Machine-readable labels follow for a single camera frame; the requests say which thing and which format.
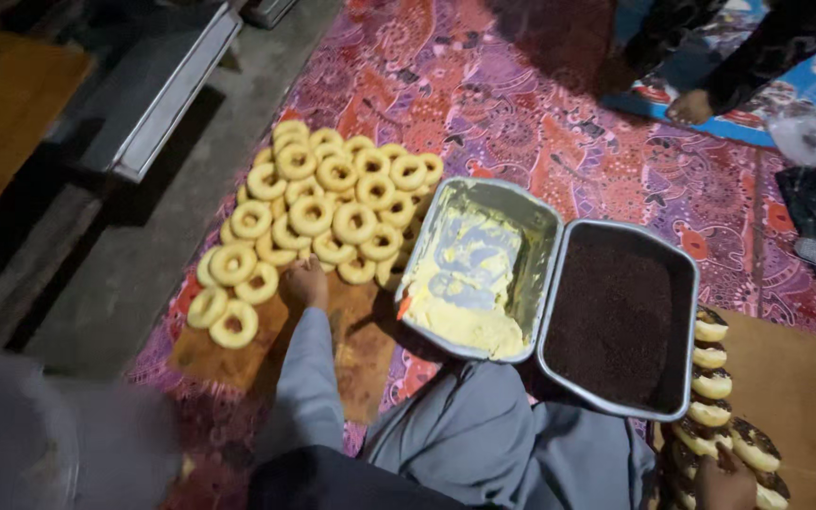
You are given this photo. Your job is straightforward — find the person's right hand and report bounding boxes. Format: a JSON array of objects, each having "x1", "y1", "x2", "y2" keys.
[{"x1": 694, "y1": 443, "x2": 758, "y2": 510}]

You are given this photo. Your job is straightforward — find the person's left hand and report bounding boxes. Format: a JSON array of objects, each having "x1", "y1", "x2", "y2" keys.
[{"x1": 285, "y1": 255, "x2": 330, "y2": 313}]

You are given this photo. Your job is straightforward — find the row of chocolate topped donuts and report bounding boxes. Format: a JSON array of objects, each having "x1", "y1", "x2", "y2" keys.
[{"x1": 659, "y1": 305, "x2": 791, "y2": 510}]

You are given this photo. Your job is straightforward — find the brown cardboard sheet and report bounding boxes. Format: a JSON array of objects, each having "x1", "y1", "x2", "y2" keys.
[{"x1": 652, "y1": 306, "x2": 816, "y2": 510}]

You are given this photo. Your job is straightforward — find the brown wooden board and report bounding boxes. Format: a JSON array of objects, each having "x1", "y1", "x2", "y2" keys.
[{"x1": 167, "y1": 272, "x2": 409, "y2": 426}]

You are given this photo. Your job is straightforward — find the metal tray with yellow buttercream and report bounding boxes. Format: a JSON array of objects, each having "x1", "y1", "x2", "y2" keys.
[{"x1": 394, "y1": 176, "x2": 565, "y2": 364}]

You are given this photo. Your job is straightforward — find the metal tray with chocolate sprinkles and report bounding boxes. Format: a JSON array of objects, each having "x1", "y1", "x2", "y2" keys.
[{"x1": 535, "y1": 219, "x2": 701, "y2": 423}]

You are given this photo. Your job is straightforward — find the grey metal bench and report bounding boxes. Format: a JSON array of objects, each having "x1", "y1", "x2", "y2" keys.
[{"x1": 61, "y1": 0, "x2": 245, "y2": 185}]

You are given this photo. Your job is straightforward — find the person's grey clothed legs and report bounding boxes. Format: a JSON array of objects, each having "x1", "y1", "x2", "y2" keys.
[{"x1": 248, "y1": 357, "x2": 658, "y2": 510}]

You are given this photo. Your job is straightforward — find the purple red patterned mat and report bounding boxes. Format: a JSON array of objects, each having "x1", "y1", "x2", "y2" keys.
[{"x1": 127, "y1": 0, "x2": 816, "y2": 510}]

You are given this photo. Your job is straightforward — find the clear plastic bag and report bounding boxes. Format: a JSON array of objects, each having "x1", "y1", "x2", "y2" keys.
[{"x1": 765, "y1": 105, "x2": 816, "y2": 169}]

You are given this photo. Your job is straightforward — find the brown wooden table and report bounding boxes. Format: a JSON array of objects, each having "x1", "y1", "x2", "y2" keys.
[{"x1": 0, "y1": 28, "x2": 94, "y2": 252}]

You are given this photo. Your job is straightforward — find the blue patterned mat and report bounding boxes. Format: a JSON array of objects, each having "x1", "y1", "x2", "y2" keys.
[{"x1": 601, "y1": 0, "x2": 816, "y2": 150}]

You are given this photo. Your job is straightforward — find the pile of plain ring donuts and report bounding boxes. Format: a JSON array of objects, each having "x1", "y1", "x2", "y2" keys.
[{"x1": 186, "y1": 119, "x2": 445, "y2": 351}]

